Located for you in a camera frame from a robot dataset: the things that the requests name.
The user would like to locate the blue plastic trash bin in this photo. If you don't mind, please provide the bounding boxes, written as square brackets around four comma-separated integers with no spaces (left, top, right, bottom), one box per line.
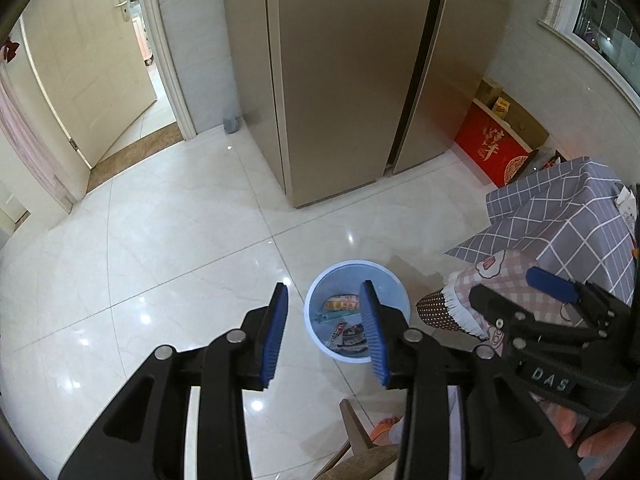
[304,260,411,364]

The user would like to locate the purple checked tablecloth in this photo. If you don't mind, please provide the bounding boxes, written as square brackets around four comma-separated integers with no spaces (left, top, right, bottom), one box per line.
[447,157,634,304]

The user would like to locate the cream interior door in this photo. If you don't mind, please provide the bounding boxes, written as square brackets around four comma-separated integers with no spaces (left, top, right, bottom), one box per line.
[22,0,156,167]

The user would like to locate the white framed window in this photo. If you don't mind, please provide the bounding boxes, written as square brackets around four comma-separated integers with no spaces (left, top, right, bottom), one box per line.
[538,0,639,110]

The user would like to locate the person's hand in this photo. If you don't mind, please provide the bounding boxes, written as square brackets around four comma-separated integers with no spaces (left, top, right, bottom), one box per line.
[542,402,636,460]

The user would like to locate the person's leg purple trousers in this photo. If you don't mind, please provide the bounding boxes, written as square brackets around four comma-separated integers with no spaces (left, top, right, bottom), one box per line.
[370,416,404,446]

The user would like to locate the pink sheer curtain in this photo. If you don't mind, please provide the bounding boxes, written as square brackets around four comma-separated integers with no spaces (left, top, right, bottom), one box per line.
[1,38,73,214]

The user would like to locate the pink checked under-cloth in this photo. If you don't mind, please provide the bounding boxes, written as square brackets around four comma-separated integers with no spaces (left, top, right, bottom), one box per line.
[416,250,582,353]

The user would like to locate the small yellow box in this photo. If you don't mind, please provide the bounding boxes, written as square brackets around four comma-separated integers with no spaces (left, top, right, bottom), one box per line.
[491,96,510,119]

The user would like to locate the gold double-door refrigerator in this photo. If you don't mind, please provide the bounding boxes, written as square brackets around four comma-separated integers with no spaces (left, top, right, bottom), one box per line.
[224,0,513,208]

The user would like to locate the orange snack wrapper in bin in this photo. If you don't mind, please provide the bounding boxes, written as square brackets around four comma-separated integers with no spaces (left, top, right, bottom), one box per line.
[323,295,359,312]

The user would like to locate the red cardboard gift box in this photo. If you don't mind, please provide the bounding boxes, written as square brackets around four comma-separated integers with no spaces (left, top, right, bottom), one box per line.
[454,99,532,188]

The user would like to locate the brown cardboard box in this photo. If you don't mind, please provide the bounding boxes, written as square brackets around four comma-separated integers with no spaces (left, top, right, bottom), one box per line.
[475,78,503,108]

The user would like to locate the wooden chair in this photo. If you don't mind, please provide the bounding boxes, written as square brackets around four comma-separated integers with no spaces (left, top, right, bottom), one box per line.
[314,399,399,480]

